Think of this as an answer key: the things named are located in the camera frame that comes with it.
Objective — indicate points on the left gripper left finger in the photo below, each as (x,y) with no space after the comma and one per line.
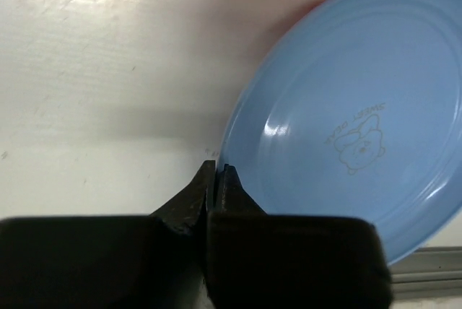
(123,261)

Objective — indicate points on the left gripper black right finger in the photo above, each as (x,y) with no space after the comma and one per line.
(258,260)

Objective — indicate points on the blue plate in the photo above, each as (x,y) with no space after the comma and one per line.
(357,114)

